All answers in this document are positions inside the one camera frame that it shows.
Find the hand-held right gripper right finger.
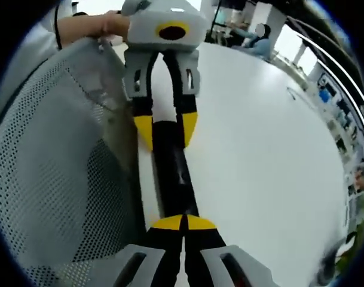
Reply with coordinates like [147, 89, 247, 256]
[183, 213, 279, 287]

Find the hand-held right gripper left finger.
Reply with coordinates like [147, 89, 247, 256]
[108, 213, 186, 287]

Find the black remote control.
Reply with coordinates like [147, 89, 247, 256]
[151, 120, 201, 219]

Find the person's left hand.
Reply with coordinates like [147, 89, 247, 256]
[102, 10, 131, 38]

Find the grey mesh office chair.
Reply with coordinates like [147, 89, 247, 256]
[0, 36, 144, 287]

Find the thin black cable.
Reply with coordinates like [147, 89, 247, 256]
[52, 0, 64, 51]

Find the grey cable on table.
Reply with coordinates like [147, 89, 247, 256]
[286, 86, 305, 104]

